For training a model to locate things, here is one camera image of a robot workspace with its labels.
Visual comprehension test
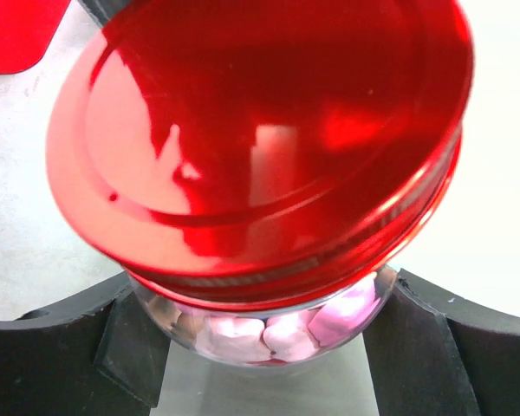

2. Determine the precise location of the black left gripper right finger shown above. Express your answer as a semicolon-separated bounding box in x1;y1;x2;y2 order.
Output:
363;270;520;416

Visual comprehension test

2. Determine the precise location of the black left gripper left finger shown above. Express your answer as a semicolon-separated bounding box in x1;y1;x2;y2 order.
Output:
0;273;170;415

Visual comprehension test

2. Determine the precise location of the clear glass jar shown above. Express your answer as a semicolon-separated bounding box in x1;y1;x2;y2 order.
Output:
129;265;398;368

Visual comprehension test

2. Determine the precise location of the red round lid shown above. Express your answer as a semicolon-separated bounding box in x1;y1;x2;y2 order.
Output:
46;1;474;313

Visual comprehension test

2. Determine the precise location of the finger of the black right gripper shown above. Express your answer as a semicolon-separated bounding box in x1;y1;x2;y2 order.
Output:
78;0;147;28

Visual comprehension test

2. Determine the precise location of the red box of lollipops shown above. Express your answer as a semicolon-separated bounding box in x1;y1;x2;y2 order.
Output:
0;0;69;75

